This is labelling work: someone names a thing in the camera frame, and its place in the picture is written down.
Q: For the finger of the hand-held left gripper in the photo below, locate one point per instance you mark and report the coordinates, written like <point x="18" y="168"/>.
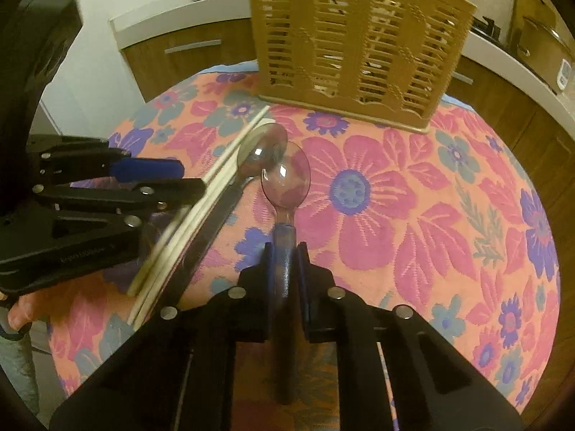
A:
<point x="134" y="195"/>
<point x="148" y="168"/>

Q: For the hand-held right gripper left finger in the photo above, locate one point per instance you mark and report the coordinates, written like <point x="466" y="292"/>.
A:
<point x="268" y="287"/>

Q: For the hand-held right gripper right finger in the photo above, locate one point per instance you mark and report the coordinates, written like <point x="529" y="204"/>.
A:
<point x="303" y="287"/>

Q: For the bundle of pale chopsticks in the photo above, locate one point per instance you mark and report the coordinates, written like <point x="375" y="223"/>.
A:
<point x="173" y="239"/>

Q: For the clear plastic spoon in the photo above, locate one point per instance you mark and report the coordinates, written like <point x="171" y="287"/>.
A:
<point x="260" y="143"/>
<point x="285" y="179"/>

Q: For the yellow slatted plastic utensil basket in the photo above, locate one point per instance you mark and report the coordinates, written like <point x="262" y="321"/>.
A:
<point x="359" y="31"/>

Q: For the person's left hand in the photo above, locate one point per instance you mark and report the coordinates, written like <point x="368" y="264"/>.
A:
<point x="29" y="309"/>

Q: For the floral orange tablecloth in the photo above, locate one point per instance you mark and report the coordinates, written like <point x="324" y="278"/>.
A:
<point x="404" y="215"/>

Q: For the grey cloth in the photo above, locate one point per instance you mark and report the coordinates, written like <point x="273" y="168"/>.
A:
<point x="18" y="368"/>

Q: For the black glass gas stove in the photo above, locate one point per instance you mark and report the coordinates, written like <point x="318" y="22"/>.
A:
<point x="487" y="29"/>

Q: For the beige rice cooker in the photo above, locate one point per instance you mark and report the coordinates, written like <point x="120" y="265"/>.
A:
<point x="543" y="54"/>

